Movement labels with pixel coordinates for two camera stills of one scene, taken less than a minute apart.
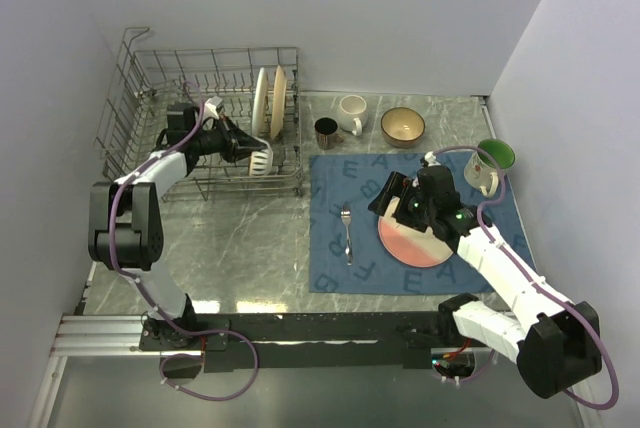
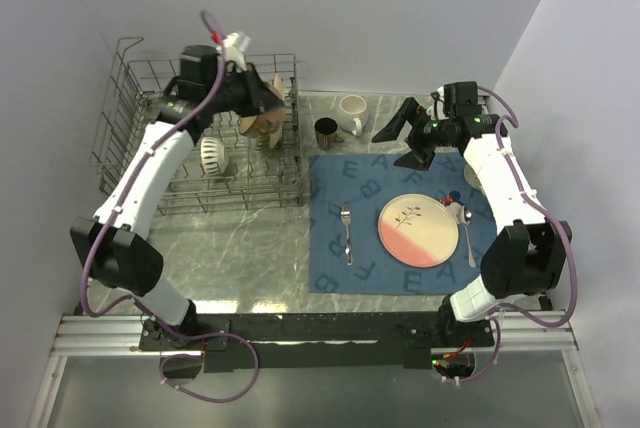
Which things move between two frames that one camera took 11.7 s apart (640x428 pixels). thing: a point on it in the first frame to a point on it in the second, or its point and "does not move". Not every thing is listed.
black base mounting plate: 254,342 does not move
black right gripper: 401,186 to 421,157
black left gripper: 237,146 to 258,96
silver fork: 346,215 does not move
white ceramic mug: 352,113 does not move
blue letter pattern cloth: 346,253 does not move
